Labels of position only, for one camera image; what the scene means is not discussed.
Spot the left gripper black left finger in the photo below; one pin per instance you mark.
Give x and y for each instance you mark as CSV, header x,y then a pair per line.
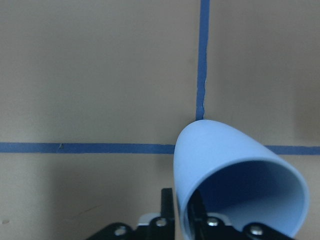
x,y
167,204

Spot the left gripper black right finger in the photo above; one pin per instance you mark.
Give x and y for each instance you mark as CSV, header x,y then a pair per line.
x,y
195,208

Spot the light blue plastic cup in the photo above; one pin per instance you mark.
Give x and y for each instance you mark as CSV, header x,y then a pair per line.
x,y
237,177

